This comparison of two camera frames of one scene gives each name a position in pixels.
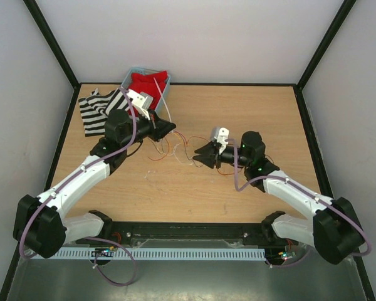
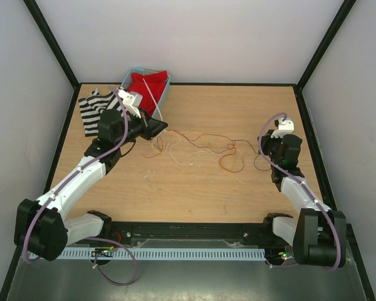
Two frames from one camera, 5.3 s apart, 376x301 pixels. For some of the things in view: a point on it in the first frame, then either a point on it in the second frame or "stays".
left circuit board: x=103 y=252 stays
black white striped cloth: x=94 y=108 stays
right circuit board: x=286 y=255 stays
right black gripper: x=210 y=157 → x=266 y=139
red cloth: x=152 y=84 stays
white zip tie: x=165 y=103 → x=152 y=96
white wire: x=184 y=163 → x=205 y=152
